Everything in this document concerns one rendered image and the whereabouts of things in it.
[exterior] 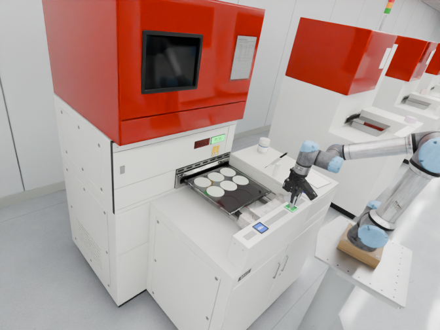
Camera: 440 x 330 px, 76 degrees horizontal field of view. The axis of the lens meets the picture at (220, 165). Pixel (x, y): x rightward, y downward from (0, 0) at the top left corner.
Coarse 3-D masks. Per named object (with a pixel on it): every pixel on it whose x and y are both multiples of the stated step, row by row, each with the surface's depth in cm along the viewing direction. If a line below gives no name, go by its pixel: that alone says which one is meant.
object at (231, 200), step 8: (232, 168) 184; (200, 176) 169; (224, 176) 174; (232, 176) 175; (192, 184) 161; (216, 184) 165; (248, 184) 170; (256, 184) 172; (232, 192) 160; (240, 192) 161; (248, 192) 163; (256, 192) 164; (264, 192) 165; (216, 200) 151; (224, 200) 152; (232, 200) 154; (240, 200) 155; (248, 200) 156; (232, 208) 148
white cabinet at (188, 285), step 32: (160, 224) 152; (320, 224) 189; (160, 256) 162; (192, 256) 137; (288, 256) 167; (160, 288) 173; (192, 288) 145; (224, 288) 126; (256, 288) 150; (192, 320) 154; (224, 320) 137
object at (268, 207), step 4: (272, 200) 163; (276, 200) 164; (268, 204) 159; (272, 204) 160; (276, 204) 160; (280, 204) 161; (260, 208) 155; (264, 208) 155; (268, 208) 156; (272, 208) 156; (264, 212) 152; (240, 224) 142; (244, 224) 141
